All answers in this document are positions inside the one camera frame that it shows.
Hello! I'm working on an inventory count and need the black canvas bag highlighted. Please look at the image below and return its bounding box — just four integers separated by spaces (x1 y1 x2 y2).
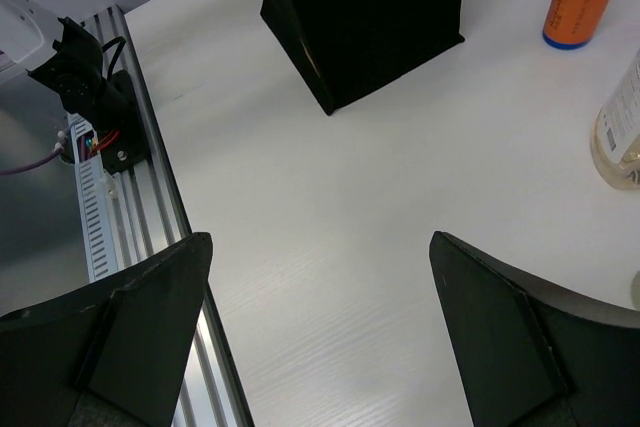
260 0 464 115

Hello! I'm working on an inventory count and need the green bottle beige cap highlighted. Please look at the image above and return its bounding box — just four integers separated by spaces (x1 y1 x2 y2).
630 272 640 311

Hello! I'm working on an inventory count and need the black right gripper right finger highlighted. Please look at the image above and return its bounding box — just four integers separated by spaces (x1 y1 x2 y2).
429 232 639 426

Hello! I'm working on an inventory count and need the clear amber soap bottle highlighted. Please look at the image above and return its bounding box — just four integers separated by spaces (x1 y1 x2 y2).
590 52 639 190

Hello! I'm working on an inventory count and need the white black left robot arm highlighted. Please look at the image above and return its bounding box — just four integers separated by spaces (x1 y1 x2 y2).
1 0 130 129

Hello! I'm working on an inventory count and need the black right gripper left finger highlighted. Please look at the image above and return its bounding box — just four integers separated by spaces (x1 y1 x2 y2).
1 233 213 426

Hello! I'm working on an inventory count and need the white slotted cable duct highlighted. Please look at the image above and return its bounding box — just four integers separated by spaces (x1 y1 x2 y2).
69 114 119 282

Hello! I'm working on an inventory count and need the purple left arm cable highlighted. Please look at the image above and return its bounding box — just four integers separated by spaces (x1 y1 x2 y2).
0 129 69 177

